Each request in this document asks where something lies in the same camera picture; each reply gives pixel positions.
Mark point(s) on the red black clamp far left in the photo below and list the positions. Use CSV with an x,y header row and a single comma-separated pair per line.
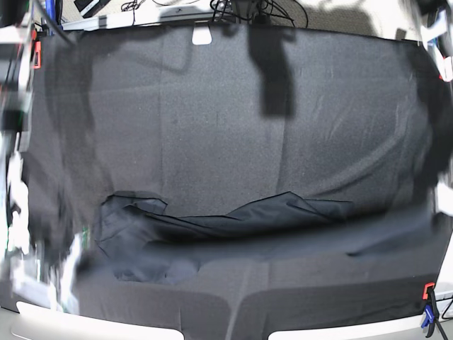
x,y
36,50

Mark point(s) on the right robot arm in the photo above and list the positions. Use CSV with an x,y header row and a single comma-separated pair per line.
x,y
41,274

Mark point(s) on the red blue clamp near right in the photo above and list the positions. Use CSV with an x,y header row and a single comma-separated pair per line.
x,y
432,316

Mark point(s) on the dark grey t-shirt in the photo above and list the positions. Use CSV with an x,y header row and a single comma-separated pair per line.
x,y
144,244

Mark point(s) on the black table cloth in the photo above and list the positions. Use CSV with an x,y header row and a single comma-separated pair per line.
x,y
260,111

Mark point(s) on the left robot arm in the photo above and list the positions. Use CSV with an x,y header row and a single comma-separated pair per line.
x,y
434,25

